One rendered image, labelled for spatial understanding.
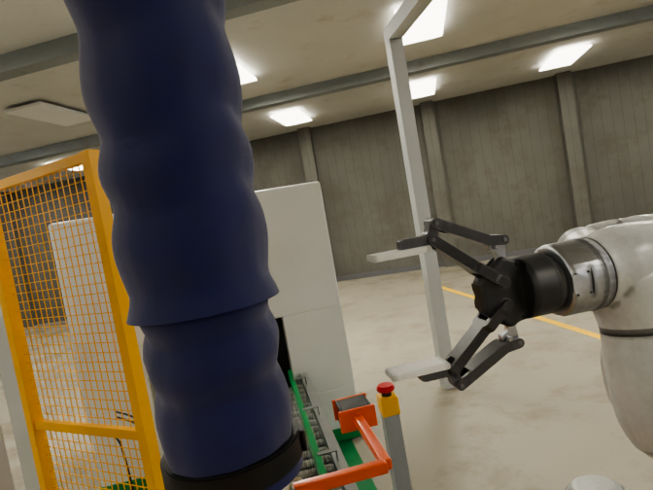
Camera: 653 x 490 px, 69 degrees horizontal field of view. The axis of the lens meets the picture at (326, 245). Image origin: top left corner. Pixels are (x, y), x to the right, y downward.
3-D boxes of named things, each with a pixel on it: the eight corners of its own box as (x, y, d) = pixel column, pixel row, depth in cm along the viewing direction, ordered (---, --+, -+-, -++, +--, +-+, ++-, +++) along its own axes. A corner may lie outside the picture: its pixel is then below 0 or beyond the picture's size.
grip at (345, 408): (334, 419, 116) (331, 400, 116) (368, 411, 118) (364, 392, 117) (342, 434, 108) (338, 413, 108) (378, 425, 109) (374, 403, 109)
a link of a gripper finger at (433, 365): (439, 355, 57) (440, 362, 57) (384, 368, 56) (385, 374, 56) (450, 362, 54) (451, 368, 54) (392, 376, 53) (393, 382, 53)
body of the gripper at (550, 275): (563, 248, 54) (488, 263, 52) (572, 321, 54) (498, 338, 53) (524, 246, 61) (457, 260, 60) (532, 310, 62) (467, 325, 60)
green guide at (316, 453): (289, 381, 351) (287, 369, 350) (303, 377, 353) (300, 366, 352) (326, 504, 193) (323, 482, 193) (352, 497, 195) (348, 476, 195)
